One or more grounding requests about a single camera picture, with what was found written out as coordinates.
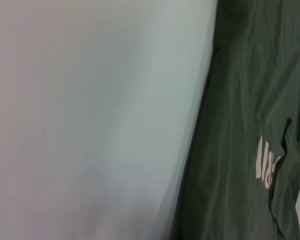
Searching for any dark green FREE t-shirt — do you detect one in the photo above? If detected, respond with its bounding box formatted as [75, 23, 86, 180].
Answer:
[171, 0, 300, 240]

